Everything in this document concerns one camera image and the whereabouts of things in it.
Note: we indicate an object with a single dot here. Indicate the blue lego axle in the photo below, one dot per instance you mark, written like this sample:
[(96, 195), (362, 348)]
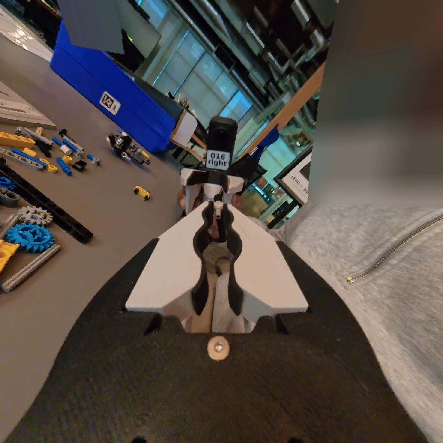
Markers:
[(29, 157)]

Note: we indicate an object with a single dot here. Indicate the black office chair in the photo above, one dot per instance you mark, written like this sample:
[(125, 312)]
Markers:
[(251, 168)]

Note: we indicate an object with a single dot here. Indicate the black lego pin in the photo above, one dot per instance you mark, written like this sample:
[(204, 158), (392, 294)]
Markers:
[(44, 148)]

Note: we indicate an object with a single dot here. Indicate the blue and grey lego pin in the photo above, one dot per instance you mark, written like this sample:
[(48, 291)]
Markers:
[(93, 159)]

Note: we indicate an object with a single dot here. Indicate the long yellow lego beam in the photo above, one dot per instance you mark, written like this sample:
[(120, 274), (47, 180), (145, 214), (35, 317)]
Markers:
[(17, 139)]

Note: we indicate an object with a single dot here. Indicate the grey lego piston piece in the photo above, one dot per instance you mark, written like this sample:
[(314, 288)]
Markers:
[(34, 135)]

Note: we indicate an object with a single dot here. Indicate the grey lego axle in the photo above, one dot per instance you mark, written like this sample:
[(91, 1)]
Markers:
[(31, 268), (8, 226)]

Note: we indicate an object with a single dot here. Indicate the large wall screen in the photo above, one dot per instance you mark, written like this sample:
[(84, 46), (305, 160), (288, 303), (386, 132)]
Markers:
[(138, 38)]

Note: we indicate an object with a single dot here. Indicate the grey zip hoodie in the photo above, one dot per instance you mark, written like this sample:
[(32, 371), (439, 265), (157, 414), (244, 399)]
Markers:
[(380, 259)]

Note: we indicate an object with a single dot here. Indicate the black and blue lego connector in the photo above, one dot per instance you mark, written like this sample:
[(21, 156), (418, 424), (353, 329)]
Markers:
[(72, 141)]

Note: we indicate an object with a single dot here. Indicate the yellow lego connector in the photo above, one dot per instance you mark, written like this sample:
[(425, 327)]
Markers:
[(7, 254)]

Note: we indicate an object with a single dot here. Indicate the yellow lego bush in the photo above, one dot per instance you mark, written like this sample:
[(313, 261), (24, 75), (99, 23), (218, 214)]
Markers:
[(52, 168), (67, 159)]

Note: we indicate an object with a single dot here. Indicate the white sign board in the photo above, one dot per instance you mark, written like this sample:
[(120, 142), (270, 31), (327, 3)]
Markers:
[(296, 187)]

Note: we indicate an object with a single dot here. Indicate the person's right hand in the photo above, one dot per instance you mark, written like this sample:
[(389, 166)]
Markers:
[(195, 202)]

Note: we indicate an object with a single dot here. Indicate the blue storage bin with tag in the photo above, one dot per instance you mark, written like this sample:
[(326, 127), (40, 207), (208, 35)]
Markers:
[(79, 72)]

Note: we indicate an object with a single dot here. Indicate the long black lego beam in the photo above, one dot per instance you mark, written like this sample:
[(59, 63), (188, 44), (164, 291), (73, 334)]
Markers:
[(48, 204)]

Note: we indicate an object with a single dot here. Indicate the person's right forearm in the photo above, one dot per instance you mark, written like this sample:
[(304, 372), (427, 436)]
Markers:
[(266, 226)]

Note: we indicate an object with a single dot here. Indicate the small yellow lego block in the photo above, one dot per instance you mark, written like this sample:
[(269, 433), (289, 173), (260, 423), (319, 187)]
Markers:
[(29, 152)]

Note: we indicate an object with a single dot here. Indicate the beige pants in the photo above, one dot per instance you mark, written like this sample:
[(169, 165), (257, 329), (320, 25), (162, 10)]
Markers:
[(200, 311)]

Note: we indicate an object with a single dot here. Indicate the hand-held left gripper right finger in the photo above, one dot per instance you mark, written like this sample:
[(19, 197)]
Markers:
[(270, 277)]

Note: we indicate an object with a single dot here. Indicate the grey instruction booklet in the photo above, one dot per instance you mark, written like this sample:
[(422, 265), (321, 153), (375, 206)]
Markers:
[(20, 107)]

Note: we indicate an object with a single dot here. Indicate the grey three-hole lego liftarm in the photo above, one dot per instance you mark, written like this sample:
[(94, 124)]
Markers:
[(8, 197)]

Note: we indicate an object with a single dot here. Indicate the small yellow lego piece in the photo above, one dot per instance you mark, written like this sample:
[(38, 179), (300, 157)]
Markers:
[(142, 192)]

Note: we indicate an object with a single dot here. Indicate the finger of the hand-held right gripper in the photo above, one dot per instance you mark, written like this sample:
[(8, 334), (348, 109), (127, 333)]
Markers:
[(185, 176), (235, 183)]

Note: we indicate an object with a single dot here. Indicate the long grey lego liftarm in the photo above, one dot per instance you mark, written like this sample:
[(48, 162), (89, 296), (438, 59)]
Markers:
[(19, 162)]

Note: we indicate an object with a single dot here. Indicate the blue and white lego pin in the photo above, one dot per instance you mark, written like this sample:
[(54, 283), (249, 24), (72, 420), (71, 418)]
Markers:
[(62, 146)]

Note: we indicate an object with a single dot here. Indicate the white cardboard box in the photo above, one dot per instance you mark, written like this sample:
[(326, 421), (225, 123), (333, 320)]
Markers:
[(185, 128)]

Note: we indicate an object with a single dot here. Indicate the grey lego gear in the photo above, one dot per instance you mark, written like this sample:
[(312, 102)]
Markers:
[(34, 215)]

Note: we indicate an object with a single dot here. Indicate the black lego assembly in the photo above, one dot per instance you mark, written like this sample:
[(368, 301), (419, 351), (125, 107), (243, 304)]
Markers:
[(128, 148)]

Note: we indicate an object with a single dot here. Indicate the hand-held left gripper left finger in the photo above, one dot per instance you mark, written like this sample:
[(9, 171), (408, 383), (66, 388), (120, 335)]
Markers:
[(162, 273)]

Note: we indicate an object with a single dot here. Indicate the small black lego connector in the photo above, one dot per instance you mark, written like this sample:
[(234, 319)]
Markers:
[(79, 165)]

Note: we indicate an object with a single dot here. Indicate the glossy printed sheet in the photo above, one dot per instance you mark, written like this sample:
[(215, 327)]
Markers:
[(20, 34)]

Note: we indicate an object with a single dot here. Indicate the large blue lego gear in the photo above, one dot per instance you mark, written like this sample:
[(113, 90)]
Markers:
[(30, 237)]

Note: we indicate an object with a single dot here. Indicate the small blue lego gear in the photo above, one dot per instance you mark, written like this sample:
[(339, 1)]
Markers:
[(6, 182)]

